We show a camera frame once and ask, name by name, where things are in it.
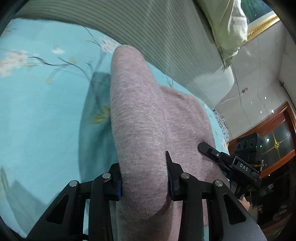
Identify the mauve knit shirt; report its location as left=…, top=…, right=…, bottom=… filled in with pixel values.
left=111, top=46, right=227, bottom=240

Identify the person's right hand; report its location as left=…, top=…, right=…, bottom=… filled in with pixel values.
left=239, top=196, right=250, bottom=211

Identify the grey floral mattress cover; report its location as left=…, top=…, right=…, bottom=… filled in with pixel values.
left=213, top=109, right=229, bottom=144

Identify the wooden glass door cabinet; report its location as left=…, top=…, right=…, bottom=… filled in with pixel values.
left=240, top=102, right=295, bottom=178

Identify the turquoise floral bed sheet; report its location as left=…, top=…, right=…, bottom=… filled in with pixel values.
left=1, top=19, right=223, bottom=240

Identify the green striped bolster pillow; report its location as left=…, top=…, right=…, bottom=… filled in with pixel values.
left=16, top=0, right=234, bottom=108

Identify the light green floral pillow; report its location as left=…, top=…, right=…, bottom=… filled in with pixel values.
left=197, top=0, right=248, bottom=68

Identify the gold framed landscape painting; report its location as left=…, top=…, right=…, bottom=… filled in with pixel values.
left=241, top=0, right=280, bottom=44

